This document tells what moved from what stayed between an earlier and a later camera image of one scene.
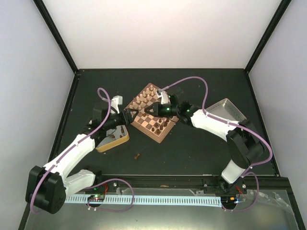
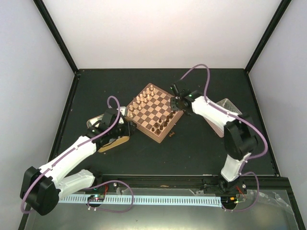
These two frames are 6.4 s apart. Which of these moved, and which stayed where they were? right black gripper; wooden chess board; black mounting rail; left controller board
Moved: right black gripper
Stayed: left controller board; black mounting rail; wooden chess board
